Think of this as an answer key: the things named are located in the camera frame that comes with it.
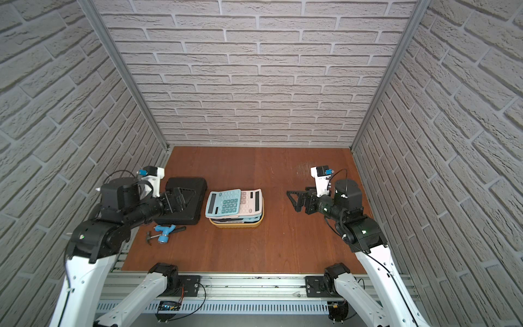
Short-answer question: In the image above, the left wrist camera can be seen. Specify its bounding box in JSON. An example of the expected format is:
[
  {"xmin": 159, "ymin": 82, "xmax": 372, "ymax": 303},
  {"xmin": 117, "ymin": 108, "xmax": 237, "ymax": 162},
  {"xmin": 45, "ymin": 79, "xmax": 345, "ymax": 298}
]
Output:
[{"xmin": 137, "ymin": 166, "xmax": 165, "ymax": 198}]

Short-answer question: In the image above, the grey blue calculator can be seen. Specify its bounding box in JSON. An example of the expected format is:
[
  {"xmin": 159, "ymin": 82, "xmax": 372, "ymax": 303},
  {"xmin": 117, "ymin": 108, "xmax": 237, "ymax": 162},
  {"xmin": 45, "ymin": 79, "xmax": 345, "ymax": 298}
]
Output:
[{"xmin": 211, "ymin": 214, "xmax": 263, "ymax": 224}]

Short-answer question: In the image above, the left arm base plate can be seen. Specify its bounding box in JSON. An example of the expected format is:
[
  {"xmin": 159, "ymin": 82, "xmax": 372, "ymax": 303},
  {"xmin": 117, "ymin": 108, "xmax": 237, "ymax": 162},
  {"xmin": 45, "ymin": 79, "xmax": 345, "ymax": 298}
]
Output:
[{"xmin": 159, "ymin": 275, "xmax": 202, "ymax": 298}]

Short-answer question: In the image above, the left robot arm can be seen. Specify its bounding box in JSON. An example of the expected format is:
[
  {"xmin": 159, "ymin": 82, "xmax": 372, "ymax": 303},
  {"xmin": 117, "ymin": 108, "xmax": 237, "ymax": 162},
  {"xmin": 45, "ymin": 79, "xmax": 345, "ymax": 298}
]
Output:
[{"xmin": 50, "ymin": 177, "xmax": 201, "ymax": 326}]

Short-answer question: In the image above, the white calculator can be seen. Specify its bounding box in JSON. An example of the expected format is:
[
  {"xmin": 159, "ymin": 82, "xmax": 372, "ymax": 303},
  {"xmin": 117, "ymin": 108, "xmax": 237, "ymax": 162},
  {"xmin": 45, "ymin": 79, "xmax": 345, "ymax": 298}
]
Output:
[{"xmin": 238, "ymin": 189, "xmax": 263, "ymax": 217}]

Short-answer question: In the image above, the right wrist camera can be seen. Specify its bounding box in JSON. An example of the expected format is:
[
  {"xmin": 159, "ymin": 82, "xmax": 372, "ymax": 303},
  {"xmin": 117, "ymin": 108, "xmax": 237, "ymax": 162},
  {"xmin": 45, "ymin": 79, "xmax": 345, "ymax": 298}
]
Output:
[{"xmin": 311, "ymin": 166, "xmax": 334, "ymax": 198}]

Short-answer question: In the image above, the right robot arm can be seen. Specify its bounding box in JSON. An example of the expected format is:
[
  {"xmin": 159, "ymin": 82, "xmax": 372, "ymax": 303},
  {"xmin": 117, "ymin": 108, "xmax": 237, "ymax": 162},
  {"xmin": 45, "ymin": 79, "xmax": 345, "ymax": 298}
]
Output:
[{"xmin": 287, "ymin": 179, "xmax": 428, "ymax": 326}]

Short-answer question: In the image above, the yellow storage box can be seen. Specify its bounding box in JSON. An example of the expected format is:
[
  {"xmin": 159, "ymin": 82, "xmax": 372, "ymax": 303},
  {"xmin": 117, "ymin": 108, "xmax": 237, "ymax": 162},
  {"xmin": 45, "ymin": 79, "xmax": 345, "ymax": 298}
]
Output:
[{"xmin": 210, "ymin": 214, "xmax": 264, "ymax": 228}]

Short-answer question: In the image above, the black tool case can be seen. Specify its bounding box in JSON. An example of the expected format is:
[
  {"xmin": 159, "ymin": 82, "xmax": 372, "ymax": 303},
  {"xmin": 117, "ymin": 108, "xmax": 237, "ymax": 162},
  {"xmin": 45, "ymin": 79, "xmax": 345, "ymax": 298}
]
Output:
[{"xmin": 165, "ymin": 177, "xmax": 207, "ymax": 226}]

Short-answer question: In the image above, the left controller board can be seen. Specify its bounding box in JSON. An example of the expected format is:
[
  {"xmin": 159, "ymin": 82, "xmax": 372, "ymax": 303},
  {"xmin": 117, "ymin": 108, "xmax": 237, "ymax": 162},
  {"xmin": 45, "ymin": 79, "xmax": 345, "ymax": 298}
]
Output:
[{"xmin": 157, "ymin": 301, "xmax": 182, "ymax": 313}]

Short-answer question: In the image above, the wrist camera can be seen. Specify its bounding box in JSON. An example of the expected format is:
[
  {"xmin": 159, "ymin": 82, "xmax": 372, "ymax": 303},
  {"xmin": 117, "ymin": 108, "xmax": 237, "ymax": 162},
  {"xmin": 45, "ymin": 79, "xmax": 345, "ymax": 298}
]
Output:
[
  {"xmin": 137, "ymin": 166, "xmax": 165, "ymax": 198},
  {"xmin": 311, "ymin": 166, "xmax": 334, "ymax": 198}
]

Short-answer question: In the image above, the small hammer blue handle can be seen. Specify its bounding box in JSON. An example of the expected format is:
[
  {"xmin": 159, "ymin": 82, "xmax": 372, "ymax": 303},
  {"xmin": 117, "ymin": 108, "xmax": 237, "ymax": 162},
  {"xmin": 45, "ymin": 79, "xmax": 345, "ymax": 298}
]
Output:
[{"xmin": 146, "ymin": 225, "xmax": 187, "ymax": 245}]

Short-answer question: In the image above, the controller board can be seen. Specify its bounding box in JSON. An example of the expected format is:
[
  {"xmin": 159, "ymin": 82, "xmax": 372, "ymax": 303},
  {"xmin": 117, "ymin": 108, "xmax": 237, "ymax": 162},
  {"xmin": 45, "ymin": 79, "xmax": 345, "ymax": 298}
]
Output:
[
  {"xmin": 157, "ymin": 301, "xmax": 182, "ymax": 313},
  {"xmin": 328, "ymin": 301, "xmax": 349, "ymax": 323}
]

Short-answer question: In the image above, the right controller board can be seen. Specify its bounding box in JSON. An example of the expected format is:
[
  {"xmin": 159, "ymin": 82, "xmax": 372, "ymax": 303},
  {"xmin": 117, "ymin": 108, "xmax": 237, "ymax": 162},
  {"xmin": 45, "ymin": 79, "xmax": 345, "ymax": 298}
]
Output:
[{"xmin": 328, "ymin": 301, "xmax": 349, "ymax": 323}]

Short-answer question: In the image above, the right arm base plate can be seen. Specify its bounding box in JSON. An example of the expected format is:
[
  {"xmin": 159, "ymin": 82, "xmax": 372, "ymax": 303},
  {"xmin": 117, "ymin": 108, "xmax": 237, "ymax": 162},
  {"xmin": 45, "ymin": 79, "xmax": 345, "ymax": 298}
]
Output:
[{"xmin": 305, "ymin": 275, "xmax": 341, "ymax": 298}]

